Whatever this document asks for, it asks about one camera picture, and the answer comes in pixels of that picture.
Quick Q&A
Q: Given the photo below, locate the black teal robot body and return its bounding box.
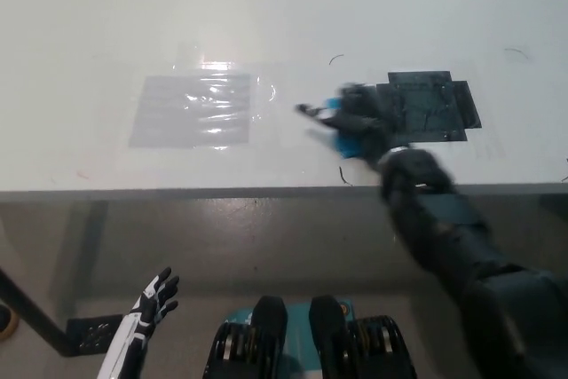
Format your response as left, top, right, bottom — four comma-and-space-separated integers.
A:
201, 294, 418, 379

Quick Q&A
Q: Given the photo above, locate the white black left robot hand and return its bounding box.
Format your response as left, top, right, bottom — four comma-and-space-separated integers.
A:
95, 266, 181, 379

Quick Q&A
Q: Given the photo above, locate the black table leg with foot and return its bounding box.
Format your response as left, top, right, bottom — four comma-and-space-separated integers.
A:
0, 265, 124, 359

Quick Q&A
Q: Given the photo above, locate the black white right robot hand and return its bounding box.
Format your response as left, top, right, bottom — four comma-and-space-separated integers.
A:
294, 83, 404, 165

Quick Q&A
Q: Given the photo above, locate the clear plastic film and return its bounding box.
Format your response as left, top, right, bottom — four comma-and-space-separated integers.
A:
170, 43, 281, 152

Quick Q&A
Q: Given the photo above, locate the blue wavy sponge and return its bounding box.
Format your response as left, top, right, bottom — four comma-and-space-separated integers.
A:
325, 95, 370, 161

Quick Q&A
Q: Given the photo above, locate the black tape marked patch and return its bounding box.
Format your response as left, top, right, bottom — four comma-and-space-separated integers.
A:
375, 70, 484, 144

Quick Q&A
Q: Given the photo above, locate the brown round object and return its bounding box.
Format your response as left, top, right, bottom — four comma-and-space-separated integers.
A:
0, 305, 19, 341

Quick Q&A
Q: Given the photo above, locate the clear plastic sheet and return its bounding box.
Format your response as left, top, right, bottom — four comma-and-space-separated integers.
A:
128, 73, 252, 150

